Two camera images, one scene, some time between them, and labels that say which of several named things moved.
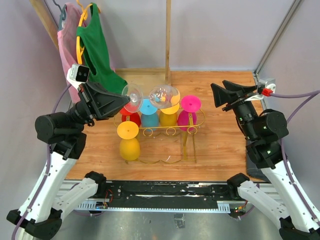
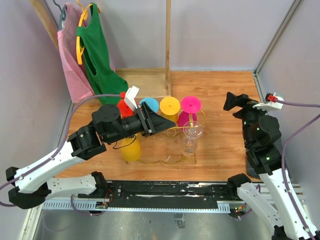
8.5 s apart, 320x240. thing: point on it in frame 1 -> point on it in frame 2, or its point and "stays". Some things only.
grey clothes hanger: x=63 y=14 stays
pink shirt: x=71 y=18 stays
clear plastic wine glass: x=163 y=96 -> x=192 y=130
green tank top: x=101 y=72 stays
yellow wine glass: x=129 y=147 stays
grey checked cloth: x=253 y=171 stays
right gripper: x=222 y=95 -> x=241 y=100
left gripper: x=101 y=103 -> x=151 y=122
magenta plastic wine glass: x=190 y=103 stays
